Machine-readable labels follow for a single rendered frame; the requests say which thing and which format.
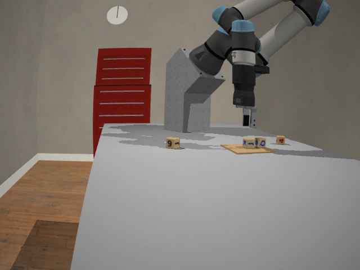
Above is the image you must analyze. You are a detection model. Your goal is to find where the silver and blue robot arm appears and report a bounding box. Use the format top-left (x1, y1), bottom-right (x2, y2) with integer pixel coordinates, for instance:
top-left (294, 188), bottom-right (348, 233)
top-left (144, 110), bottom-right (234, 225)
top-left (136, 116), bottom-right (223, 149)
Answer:
top-left (190, 0), bottom-right (330, 75)

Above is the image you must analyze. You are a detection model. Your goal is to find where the tan wooden letter block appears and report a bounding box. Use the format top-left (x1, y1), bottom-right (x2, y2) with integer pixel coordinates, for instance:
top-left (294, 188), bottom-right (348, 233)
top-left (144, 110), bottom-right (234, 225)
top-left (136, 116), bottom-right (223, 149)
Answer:
top-left (254, 137), bottom-right (266, 148)
top-left (166, 137), bottom-right (180, 149)
top-left (276, 136), bottom-right (285, 145)
top-left (242, 138), bottom-right (255, 149)

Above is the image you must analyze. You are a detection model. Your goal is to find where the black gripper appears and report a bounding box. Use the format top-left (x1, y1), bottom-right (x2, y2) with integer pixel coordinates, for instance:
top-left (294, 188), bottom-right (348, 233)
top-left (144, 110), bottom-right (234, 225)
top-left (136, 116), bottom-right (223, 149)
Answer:
top-left (232, 50), bottom-right (269, 128)

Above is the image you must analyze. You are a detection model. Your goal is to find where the tan flat mat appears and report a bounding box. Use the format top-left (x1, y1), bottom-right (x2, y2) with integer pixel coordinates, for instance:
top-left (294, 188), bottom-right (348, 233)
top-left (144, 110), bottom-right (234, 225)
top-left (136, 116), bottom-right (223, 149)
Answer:
top-left (221, 144), bottom-right (276, 154)

